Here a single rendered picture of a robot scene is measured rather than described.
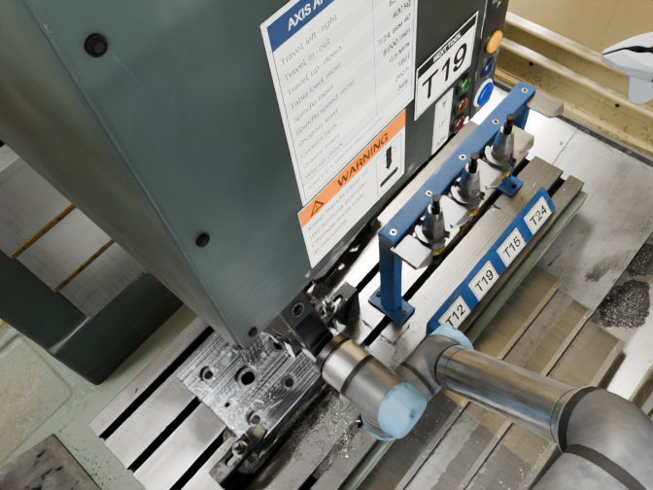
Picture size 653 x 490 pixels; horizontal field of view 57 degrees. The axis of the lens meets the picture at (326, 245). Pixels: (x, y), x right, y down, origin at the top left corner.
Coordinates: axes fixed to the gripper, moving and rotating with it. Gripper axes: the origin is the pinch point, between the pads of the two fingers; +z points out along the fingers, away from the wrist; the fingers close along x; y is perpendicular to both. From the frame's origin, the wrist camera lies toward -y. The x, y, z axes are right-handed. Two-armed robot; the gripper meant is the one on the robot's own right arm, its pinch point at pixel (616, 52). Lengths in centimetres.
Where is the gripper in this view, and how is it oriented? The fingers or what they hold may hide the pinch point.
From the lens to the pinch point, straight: 73.4
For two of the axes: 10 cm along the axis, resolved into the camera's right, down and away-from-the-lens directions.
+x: 2.0, -8.6, 4.7
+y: 1.0, 4.9, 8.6
